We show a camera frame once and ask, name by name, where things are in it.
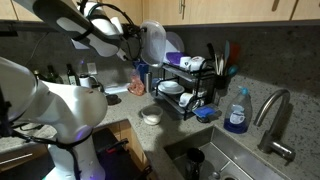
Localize blue dish soap bottle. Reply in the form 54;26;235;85
223;87;253;135

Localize stainless steel sink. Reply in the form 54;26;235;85
163;125;288;180

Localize white mug with red print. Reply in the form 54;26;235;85
188;55;207;72

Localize plain white mug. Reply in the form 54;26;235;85
178;92;194;108
179;55;193;70

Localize stainless steel tumbler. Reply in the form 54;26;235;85
144;71;154;94

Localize dark oil bottle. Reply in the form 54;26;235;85
66;63;80;87

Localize black robot stand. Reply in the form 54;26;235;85
89;128;148;180

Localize purple bowl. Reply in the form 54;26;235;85
165;51;185;66

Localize black two-tier dish rack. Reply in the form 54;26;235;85
154;54;218;121

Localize white plates stack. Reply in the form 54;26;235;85
161;80;180;90

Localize white kettle with black handle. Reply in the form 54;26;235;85
78;73;105;93

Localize black clamp with orange handle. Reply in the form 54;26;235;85
96;138;130;158

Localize red spatula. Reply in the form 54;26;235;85
229;42;242;68

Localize black round lid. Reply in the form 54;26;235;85
105;94;122;105

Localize white dinner plate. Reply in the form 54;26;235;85
157;83;186;96

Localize black utensil holder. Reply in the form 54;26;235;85
214;74;231;91

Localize blue water jug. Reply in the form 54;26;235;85
132;59;150;84

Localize metal cabinet handle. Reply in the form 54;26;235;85
179;0;187;15
271;0;282;12

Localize white wall outlet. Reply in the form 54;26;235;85
87;62;98;76

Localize metal drawer handle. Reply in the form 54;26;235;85
0;152;34;167

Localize blue sponge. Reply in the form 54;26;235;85
194;105;218;118

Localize light wood base cabinet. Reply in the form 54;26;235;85
91;119;149;180

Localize white flat tray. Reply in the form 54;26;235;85
104;82;131;95

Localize teal spatula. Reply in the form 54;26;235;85
223;40;232;73

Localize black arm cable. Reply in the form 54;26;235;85
0;0;148;180

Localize black kitchen utensil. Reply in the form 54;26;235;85
207;43;218;64

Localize rectangular clear plastic container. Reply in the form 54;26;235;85
139;19;167;68

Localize light wooden utensils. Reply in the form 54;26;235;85
214;53;226;76

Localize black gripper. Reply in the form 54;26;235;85
121;23;147;46

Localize round clear plastic bowl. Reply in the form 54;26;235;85
140;105;164;127

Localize brushed steel faucet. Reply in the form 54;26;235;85
253;88;297;163

